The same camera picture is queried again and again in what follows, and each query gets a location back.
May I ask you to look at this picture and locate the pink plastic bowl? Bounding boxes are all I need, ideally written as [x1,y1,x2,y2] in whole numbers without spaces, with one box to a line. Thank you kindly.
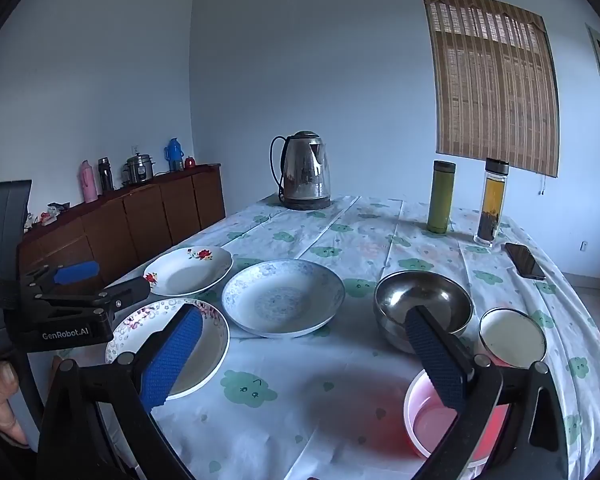
[404,367,511,466]

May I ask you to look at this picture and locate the blue patterned white plate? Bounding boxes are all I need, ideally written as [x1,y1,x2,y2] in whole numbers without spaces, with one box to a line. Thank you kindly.
[221,259,346,338]

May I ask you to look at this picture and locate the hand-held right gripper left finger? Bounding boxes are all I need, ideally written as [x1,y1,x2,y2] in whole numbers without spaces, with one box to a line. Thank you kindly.
[37,304,204,480]

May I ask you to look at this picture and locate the bamboo window blind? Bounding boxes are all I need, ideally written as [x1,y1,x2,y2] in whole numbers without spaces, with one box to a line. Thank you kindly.
[421,0,561,179]

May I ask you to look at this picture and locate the green thermos bottle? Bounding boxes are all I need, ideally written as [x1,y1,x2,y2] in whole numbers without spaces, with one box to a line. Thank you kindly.
[426,160,457,234]

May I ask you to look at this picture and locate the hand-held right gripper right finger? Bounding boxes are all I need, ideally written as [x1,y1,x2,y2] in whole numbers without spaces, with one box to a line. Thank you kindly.
[405,305,571,480]

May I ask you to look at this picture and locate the black thermos flask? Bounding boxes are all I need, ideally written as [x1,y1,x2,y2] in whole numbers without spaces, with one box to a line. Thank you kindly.
[98,157,115,192]

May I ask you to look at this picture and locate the silver rice cooker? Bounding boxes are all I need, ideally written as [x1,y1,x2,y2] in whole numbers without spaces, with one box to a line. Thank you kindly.
[122,154,156,186]

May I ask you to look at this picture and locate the stainless steel electric kettle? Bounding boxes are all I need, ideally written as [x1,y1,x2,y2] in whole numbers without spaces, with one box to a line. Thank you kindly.
[270,130,332,211]

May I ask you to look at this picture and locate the blue thermos jug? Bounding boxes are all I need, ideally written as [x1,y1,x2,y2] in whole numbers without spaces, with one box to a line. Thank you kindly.
[164,138,184,173]

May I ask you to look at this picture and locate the pink floral white plate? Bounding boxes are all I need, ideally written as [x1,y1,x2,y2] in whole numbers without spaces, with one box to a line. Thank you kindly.
[105,298,230,401]

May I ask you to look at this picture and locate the red flower white plate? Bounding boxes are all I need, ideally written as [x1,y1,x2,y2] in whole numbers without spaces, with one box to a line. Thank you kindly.
[143,245,234,297]

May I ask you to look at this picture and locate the stainless steel bowl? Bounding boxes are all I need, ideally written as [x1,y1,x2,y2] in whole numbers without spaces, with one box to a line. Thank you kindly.
[374,270,475,353]

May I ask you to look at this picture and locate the glass tea bottle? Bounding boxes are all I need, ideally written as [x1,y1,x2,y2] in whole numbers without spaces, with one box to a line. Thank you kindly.
[473,157,510,247]

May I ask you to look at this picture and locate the colourful snack packet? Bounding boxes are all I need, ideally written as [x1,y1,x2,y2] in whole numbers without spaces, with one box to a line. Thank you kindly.
[24,202,71,232]

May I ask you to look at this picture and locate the black smartphone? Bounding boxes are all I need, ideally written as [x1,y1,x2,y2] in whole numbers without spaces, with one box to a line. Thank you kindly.
[504,242,547,281]

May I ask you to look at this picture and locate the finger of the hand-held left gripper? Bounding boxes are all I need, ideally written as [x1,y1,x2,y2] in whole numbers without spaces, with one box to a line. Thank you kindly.
[22,260,101,292]
[32,276,152,318]

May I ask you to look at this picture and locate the brown wooden sideboard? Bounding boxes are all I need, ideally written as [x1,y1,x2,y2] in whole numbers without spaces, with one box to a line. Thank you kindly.
[17,163,227,291]

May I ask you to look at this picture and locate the pink thermos flask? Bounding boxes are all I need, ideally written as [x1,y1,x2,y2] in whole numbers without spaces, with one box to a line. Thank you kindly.
[78,160,99,204]

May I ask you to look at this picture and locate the white green printed tablecloth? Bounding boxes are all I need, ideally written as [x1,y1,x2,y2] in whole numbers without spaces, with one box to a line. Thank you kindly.
[55,194,600,480]

